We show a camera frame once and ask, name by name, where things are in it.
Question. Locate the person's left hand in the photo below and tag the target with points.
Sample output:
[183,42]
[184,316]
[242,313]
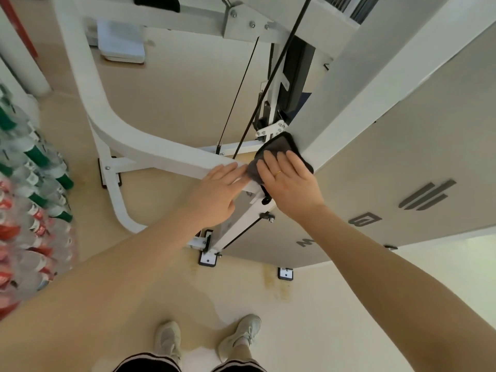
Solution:
[217,193]

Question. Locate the white flat floor platform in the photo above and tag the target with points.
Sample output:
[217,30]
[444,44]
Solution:
[121,42]

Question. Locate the person's right forearm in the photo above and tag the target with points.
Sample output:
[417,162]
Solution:
[407,290]

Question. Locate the person's right hand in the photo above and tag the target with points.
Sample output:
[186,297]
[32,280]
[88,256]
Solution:
[294,189]

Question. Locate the white vertical pipe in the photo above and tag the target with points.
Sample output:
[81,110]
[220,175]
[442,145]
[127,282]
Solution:
[23,61]

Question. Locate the stack of water bottle packs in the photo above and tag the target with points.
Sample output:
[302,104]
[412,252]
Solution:
[31,209]

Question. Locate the dark grey cleaning cloth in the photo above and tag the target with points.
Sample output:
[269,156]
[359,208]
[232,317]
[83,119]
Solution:
[279,143]

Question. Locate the white gym machine frame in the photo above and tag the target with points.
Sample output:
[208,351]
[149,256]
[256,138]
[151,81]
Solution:
[387,92]

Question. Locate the black shorts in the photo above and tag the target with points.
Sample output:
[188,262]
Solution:
[155,364]

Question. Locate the white sneaker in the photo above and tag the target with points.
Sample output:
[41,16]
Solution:
[240,337]
[168,340]

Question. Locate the person's left forearm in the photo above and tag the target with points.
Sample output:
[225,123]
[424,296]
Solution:
[97,290]

